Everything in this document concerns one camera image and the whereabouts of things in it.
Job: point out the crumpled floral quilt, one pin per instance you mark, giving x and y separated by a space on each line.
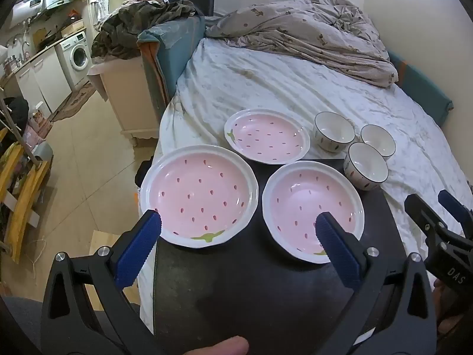
314 33

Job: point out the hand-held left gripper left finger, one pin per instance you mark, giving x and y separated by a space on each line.
142 246

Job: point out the pink strawberry plate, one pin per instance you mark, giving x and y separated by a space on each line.
306 199
199 196
266 135

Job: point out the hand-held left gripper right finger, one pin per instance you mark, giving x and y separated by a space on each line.
338 251

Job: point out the camouflage clothes pile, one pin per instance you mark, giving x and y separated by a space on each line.
140 22

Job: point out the cream nightstand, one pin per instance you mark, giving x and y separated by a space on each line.
125 96

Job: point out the black table board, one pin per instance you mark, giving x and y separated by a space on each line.
240 284

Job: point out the pink box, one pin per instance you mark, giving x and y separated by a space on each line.
38 125

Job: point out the yellow wooden frame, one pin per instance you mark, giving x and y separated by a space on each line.
22 207

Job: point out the person's left hand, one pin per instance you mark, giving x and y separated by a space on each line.
218 347

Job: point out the black bag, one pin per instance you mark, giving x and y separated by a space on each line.
16 111

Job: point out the brown patterned rug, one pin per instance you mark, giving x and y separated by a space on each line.
74 100

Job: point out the grey container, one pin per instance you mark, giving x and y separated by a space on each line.
43 153

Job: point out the person's right hand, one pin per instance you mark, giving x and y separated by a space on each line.
438 291

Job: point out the metal rack frame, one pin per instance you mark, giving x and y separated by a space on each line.
16 129

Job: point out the white ceramic bowl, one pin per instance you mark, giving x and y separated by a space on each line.
334 131
366 168
377 140

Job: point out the white washing machine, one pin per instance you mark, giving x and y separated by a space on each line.
75 55

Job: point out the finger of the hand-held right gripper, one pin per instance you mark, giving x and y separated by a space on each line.
423 214
456 210

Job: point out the white kitchen cabinet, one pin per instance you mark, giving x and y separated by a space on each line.
44 77

